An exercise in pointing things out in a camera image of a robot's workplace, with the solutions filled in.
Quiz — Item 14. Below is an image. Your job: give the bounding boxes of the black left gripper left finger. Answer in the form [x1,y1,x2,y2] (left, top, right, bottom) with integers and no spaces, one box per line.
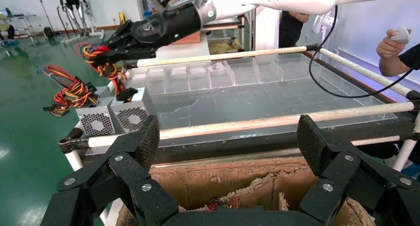
[41,115,180,226]

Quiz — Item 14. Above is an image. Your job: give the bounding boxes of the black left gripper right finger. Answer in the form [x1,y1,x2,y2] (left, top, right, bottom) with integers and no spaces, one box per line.
[296,114,420,226]

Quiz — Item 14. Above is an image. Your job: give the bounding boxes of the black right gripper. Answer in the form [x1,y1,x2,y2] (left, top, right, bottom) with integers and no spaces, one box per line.
[93,3,203,68]

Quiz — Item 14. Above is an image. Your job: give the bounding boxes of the grey power supply coloured cables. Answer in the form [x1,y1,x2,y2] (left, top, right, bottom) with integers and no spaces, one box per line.
[38,64,116,137]
[73,42,156,135]
[205,196,243,211]

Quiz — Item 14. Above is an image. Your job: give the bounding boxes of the grey handheld controller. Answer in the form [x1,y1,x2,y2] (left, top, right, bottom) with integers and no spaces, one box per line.
[390,27,412,45]

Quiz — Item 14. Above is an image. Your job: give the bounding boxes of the person forearm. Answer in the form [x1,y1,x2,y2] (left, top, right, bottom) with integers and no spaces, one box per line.
[379,43,420,78]

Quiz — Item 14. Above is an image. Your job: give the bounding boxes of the person hand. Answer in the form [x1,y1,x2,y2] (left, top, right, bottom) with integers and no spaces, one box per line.
[376,27,412,58]

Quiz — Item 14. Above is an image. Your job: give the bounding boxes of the white table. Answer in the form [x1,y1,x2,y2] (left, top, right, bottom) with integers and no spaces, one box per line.
[154,40,211,60]

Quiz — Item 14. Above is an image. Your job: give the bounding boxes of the orange brown box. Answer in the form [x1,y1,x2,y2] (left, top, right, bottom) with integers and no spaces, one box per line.
[172,31,203,45]

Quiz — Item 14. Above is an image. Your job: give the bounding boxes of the thin pole with black base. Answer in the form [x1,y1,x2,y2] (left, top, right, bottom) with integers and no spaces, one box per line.
[35,0,55,39]

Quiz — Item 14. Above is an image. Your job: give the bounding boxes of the brown cardboard box with dividers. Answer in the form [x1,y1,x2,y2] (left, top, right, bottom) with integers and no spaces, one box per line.
[116,156,376,226]

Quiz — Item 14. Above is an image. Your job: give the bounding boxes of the yellow cloth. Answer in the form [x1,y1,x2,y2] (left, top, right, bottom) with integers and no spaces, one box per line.
[208,39,242,56]

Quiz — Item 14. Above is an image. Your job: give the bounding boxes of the clear acrylic divider tray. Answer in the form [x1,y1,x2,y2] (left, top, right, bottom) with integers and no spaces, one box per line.
[85,53,398,148]

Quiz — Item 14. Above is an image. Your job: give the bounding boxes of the white round fan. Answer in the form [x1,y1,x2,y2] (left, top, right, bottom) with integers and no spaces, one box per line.
[313,11,338,35]

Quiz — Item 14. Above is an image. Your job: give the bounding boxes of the person in black clothing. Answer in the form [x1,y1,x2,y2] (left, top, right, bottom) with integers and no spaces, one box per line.
[279,10,310,49]

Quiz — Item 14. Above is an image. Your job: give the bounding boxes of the black cable on robot arm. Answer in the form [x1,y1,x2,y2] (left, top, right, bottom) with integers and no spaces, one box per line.
[308,4,420,100]

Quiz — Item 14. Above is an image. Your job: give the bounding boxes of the metal frame table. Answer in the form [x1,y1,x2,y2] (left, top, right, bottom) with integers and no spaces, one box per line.
[0,8,38,45]

